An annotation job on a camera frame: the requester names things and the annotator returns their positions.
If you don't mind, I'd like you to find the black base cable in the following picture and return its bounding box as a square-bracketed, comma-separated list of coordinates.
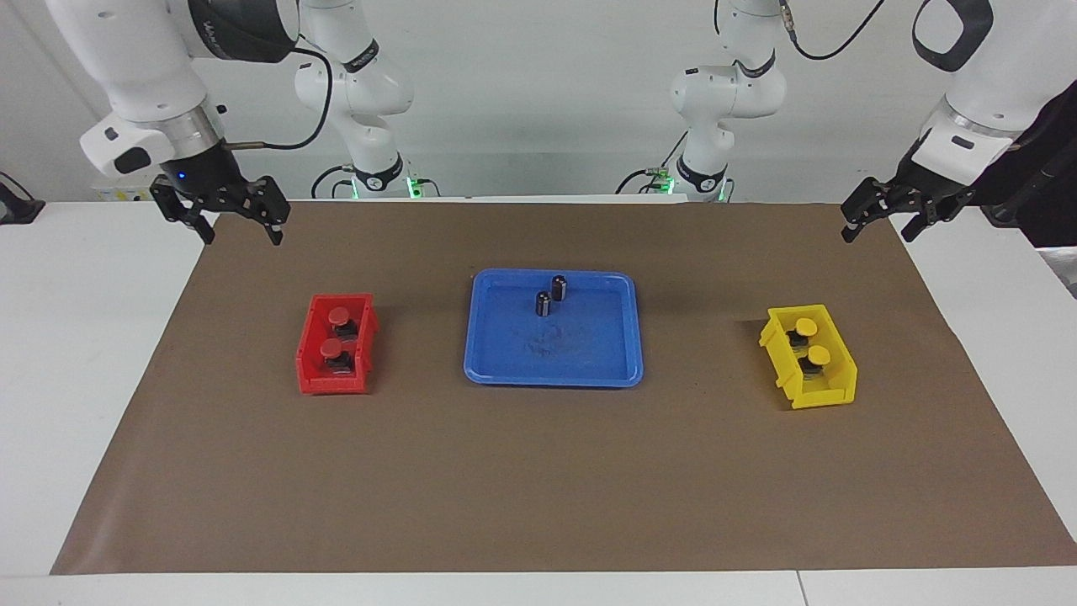
[310, 163, 356, 200]
[617, 130, 689, 196]

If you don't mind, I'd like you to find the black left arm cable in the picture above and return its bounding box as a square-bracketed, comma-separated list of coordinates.
[715, 0, 886, 62]

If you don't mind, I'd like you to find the blue plastic tray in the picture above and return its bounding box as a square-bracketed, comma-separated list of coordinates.
[463, 268, 645, 388]

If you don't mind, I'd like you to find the white wall box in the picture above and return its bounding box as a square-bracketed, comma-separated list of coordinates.
[94, 178, 159, 203]

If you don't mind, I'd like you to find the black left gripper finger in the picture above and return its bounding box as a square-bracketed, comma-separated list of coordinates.
[841, 178, 898, 244]
[904, 200, 952, 243]

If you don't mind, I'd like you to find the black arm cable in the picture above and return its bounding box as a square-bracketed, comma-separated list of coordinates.
[223, 46, 335, 152]
[715, 0, 886, 62]

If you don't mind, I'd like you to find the black stand equipment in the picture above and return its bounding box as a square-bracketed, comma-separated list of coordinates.
[976, 80, 1077, 249]

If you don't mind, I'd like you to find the brown paper mat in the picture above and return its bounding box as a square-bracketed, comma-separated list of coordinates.
[50, 200, 1077, 576]

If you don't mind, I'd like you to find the black table clamp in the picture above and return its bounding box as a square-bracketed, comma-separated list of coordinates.
[0, 172, 45, 226]

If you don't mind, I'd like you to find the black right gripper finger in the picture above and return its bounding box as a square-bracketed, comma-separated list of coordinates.
[151, 178, 216, 246]
[250, 175, 292, 247]

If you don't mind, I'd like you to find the yellow plastic bin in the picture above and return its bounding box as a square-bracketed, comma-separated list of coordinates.
[759, 304, 859, 411]

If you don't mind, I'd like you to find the red plastic bin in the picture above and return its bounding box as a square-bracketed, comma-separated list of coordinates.
[295, 293, 381, 396]

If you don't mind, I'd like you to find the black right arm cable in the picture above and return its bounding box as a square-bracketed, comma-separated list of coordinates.
[223, 46, 335, 152]

